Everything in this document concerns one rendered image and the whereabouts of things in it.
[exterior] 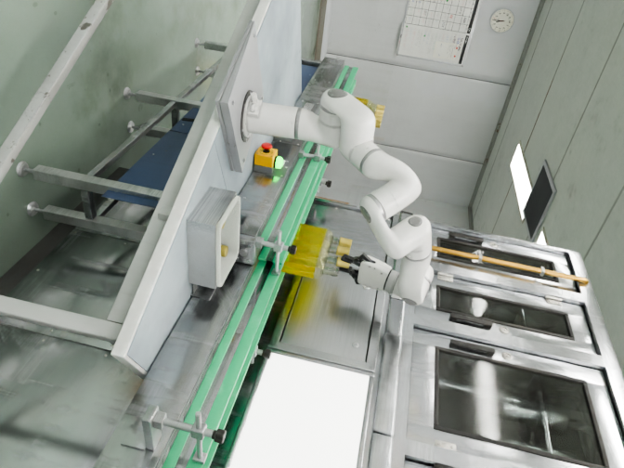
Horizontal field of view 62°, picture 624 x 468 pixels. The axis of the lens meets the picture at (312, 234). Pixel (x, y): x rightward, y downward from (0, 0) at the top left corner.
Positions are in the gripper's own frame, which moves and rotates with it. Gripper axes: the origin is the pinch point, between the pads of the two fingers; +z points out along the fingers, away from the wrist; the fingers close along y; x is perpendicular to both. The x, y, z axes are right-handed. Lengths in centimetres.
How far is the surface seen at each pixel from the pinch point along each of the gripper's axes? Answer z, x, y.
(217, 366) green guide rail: 11, 61, 4
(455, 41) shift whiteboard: 82, -576, -73
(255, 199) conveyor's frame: 34.6, 4.2, 15.3
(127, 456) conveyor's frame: 12, 92, 6
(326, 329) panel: -3.2, 19.7, -12.7
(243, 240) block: 25.9, 25.4, 15.3
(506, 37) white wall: 23, -593, -59
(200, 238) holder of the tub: 27, 45, 28
